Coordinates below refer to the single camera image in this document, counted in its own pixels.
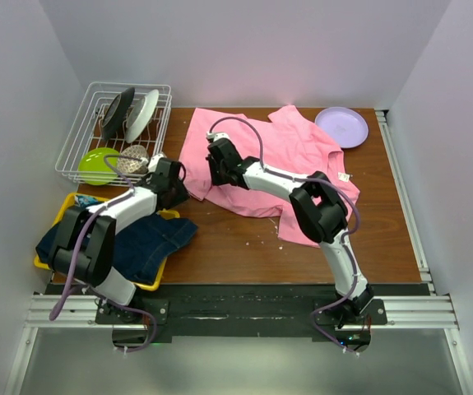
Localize pink t-shirt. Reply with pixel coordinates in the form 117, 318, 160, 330
179, 105, 360, 247

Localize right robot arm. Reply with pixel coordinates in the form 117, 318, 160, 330
206, 133, 373, 323

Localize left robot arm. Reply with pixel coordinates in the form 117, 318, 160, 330
37, 157, 189, 323

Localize patterned ceramic cup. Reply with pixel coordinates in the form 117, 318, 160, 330
117, 145, 150, 174

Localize green plastic bowl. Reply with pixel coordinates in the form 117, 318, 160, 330
78, 147, 119, 186

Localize dark blue denim jeans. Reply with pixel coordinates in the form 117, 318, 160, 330
35, 216, 199, 285

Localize white plate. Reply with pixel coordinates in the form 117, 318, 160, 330
125, 89, 160, 143

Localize blue patterned cloth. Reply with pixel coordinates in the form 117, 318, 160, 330
74, 194, 100, 208

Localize yellow plastic tray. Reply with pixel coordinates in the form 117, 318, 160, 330
33, 193, 181, 291

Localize lilac plastic plate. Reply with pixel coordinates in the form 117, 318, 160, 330
314, 107, 369, 149

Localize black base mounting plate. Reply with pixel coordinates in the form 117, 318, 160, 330
95, 284, 387, 346

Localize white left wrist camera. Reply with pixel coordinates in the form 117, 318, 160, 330
147, 152, 166, 172

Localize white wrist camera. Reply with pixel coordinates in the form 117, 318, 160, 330
147, 152, 166, 172
206, 132, 230, 144

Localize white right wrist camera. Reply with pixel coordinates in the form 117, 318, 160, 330
206, 132, 230, 144

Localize white wire dish rack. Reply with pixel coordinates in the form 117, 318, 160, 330
55, 81, 172, 186

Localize aluminium frame rail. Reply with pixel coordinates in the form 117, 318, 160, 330
4, 295, 473, 394

